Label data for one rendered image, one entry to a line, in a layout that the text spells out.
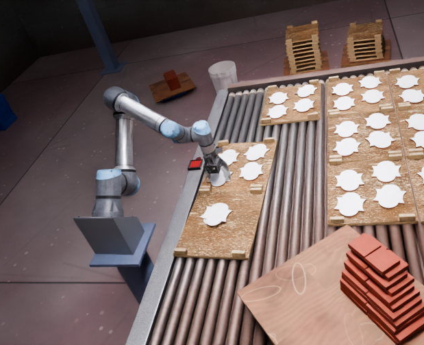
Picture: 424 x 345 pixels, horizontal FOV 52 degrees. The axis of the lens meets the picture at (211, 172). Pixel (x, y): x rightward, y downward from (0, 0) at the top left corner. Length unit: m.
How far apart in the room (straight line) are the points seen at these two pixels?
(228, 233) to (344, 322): 0.70
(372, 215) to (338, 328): 0.61
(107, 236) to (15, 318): 1.64
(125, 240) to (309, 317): 0.96
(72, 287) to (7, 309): 0.52
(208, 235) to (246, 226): 0.18
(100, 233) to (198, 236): 0.46
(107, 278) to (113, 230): 1.37
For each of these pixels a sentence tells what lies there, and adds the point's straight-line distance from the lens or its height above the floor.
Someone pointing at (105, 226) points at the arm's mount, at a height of 1.07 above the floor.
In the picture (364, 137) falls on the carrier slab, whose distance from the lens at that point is 2.35.
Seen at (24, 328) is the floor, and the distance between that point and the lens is 3.50.
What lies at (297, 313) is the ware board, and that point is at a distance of 1.52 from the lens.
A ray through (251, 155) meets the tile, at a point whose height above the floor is 0.94.
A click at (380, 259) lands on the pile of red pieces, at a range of 1.36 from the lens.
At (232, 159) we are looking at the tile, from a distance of 2.35.
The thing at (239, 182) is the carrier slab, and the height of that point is 0.94.
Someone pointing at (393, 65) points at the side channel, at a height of 0.95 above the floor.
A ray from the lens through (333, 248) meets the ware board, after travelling 1.67.
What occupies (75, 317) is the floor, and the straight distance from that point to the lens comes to 3.31.
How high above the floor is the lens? 2.31
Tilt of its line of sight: 36 degrees down
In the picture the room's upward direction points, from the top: 18 degrees counter-clockwise
